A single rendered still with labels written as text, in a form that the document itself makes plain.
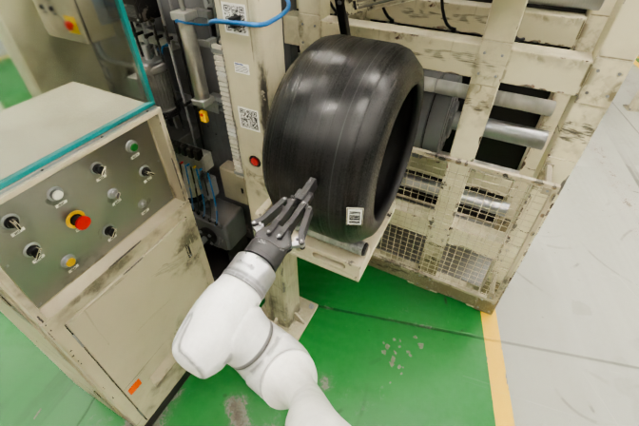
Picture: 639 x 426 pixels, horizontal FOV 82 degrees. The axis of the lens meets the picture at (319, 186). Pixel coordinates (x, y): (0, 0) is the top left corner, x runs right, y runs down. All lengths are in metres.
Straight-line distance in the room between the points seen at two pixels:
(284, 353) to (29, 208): 0.72
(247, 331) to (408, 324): 1.50
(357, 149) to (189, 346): 0.49
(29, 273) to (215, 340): 0.67
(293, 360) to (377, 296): 1.49
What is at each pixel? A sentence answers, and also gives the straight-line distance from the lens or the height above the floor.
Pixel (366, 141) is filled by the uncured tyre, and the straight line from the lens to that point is 0.82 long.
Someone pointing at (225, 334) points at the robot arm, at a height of 1.22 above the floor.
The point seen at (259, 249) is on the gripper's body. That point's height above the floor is 1.25.
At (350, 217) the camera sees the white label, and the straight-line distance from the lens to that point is 0.88.
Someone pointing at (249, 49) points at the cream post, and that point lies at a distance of 1.05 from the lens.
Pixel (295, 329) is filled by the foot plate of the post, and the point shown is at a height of 0.01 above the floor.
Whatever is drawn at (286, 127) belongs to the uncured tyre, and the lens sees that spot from 0.87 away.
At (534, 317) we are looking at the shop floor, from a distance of 2.36.
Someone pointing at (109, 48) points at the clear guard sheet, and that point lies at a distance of 1.11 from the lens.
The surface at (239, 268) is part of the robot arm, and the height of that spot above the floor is 1.25.
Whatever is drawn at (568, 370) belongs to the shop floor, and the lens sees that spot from 2.27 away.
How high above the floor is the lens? 1.78
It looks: 40 degrees down
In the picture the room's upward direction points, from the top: straight up
